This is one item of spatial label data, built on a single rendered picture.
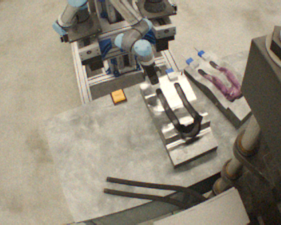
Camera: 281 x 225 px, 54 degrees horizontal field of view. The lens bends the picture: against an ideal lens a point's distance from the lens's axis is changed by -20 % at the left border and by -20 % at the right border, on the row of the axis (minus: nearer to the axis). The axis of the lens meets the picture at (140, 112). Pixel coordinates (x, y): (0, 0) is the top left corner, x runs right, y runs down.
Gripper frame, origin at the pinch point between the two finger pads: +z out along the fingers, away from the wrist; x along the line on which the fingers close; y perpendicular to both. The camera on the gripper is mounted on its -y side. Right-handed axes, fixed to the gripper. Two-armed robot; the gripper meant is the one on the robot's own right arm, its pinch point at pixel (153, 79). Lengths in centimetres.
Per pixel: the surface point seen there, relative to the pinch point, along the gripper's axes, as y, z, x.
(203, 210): -79, -66, 6
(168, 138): -34.3, -4.0, 5.5
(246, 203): -87, -20, -17
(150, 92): -4.9, 3.8, 4.3
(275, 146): -74, -101, -13
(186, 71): 2.3, 12.1, -21.0
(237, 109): -35, 3, -37
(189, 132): -34.4, 2.7, -5.4
